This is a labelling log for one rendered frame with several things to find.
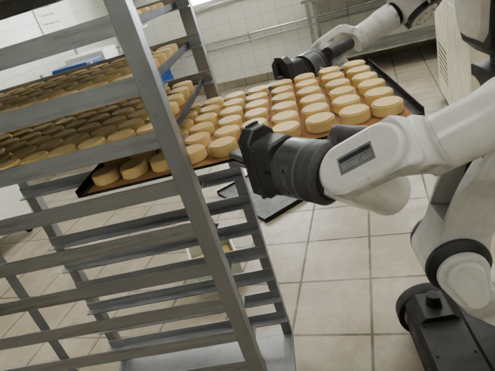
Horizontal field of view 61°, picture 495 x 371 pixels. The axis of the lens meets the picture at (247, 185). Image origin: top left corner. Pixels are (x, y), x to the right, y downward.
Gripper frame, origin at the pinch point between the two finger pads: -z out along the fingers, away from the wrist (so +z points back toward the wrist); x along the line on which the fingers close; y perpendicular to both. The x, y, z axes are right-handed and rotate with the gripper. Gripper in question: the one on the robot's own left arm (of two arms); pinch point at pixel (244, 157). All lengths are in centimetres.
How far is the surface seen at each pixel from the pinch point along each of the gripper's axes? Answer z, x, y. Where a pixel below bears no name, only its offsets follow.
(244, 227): -38, -38, -20
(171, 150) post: -4.8, 5.6, 9.8
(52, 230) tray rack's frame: -79, -25, 20
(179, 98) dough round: -25.1, 7.6, -6.3
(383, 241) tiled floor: -47, -98, -96
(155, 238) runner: -13.8, -11.2, 14.6
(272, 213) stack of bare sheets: -115, -96, -90
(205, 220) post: -3.8, -8.0, 8.8
